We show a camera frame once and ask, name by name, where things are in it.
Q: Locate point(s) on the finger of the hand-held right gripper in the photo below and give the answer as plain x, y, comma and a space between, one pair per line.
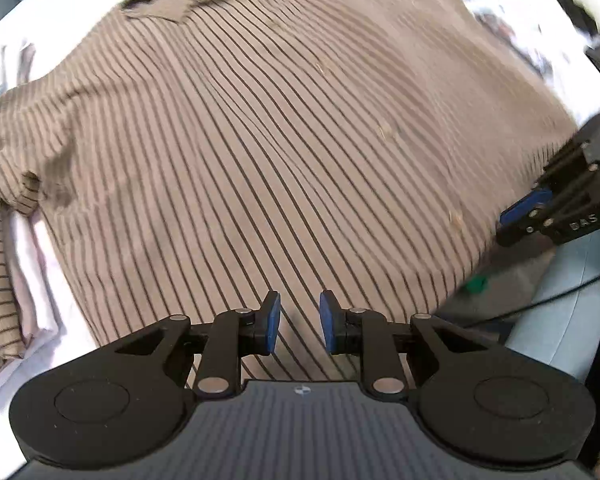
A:
525, 206
525, 232

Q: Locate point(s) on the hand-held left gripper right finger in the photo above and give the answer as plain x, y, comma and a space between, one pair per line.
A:
330, 322

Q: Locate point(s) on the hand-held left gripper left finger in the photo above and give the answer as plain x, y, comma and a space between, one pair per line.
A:
270, 322

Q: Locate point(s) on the brown striped shirt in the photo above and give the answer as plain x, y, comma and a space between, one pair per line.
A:
280, 135

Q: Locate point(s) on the white crumpled garment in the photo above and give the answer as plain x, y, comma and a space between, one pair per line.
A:
555, 65

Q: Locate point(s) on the small green object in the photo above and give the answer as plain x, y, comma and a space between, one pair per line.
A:
475, 285

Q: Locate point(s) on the light blue cloth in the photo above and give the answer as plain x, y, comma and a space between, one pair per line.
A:
560, 330

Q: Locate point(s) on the bed with pink-dotted sheet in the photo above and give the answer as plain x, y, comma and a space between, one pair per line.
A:
55, 25

